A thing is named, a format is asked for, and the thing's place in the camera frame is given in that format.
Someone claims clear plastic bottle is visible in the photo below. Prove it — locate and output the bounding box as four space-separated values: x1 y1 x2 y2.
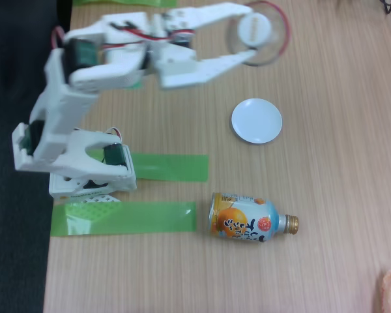
225 1 291 68

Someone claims white round plate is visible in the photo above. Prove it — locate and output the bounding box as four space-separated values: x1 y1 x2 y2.
230 97 283 144

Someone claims orange juice bottle can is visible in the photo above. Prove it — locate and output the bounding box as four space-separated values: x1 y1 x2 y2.
209 192 300 244

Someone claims short green tape strip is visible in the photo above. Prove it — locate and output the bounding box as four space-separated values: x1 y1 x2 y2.
85 147 210 183

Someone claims long green tape strip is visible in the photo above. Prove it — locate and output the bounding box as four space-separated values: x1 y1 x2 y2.
50 201 197 237

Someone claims green tape at table edge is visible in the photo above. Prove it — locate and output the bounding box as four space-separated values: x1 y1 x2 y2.
72 0 178 8

